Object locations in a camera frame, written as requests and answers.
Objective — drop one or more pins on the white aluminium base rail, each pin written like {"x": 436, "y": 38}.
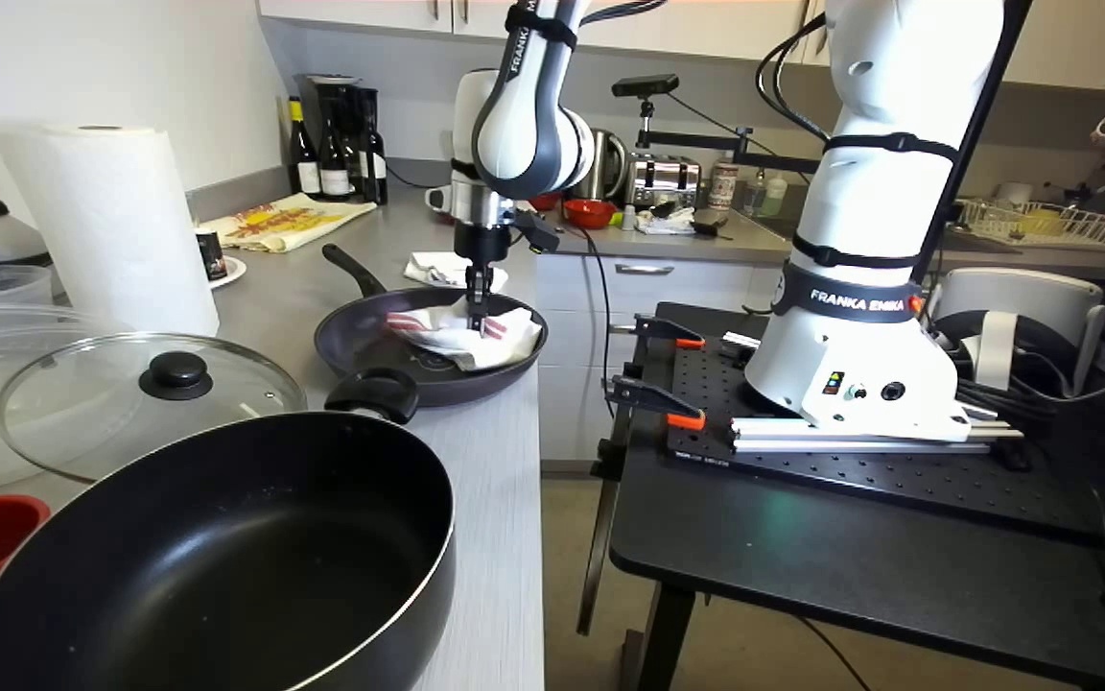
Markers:
{"x": 859, "y": 435}

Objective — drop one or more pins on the white wall cabinet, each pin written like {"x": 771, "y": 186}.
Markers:
{"x": 1090, "y": 44}

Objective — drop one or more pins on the steel toaster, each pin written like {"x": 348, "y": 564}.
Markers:
{"x": 664, "y": 181}

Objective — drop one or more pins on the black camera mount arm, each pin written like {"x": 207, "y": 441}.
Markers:
{"x": 645, "y": 88}

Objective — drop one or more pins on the black orange bar clamp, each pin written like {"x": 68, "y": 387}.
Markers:
{"x": 670, "y": 409}
{"x": 674, "y": 333}

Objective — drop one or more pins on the black coffee machine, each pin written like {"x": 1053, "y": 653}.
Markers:
{"x": 348, "y": 108}

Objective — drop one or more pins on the round white plate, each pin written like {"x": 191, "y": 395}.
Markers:
{"x": 233, "y": 276}

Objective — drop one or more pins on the dish drying rack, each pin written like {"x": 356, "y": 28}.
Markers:
{"x": 1053, "y": 225}

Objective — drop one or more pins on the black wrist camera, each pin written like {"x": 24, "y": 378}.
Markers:
{"x": 535, "y": 231}

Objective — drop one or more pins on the steel electric kettle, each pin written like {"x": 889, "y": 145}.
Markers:
{"x": 610, "y": 166}

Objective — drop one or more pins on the dark purple frying pan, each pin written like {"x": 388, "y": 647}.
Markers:
{"x": 361, "y": 353}

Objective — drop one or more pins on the small dark jar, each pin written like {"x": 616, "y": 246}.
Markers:
{"x": 207, "y": 257}

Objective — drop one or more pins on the white base cabinet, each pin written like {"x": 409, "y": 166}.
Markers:
{"x": 692, "y": 310}

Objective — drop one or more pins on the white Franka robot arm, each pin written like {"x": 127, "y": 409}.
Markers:
{"x": 885, "y": 194}

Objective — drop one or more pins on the deep black pan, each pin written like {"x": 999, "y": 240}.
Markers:
{"x": 220, "y": 564}

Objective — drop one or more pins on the white headset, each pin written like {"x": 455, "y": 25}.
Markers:
{"x": 1027, "y": 301}

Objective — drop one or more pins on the glass pan lid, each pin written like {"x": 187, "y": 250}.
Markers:
{"x": 95, "y": 409}

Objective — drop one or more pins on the white paper towel roll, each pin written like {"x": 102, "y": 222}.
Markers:
{"x": 116, "y": 231}

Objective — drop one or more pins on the folded white red-striped cloth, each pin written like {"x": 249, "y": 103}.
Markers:
{"x": 432, "y": 272}

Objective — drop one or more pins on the white red-striped cloth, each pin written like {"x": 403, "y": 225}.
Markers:
{"x": 432, "y": 272}
{"x": 506, "y": 349}

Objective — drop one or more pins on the black perforated robot table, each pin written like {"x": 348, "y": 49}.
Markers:
{"x": 859, "y": 550}

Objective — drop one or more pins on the small red bowl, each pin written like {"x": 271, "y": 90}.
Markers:
{"x": 590, "y": 212}

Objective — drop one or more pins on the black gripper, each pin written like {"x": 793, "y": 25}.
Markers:
{"x": 481, "y": 257}

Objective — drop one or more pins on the dark wine bottle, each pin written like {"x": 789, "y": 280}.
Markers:
{"x": 303, "y": 161}

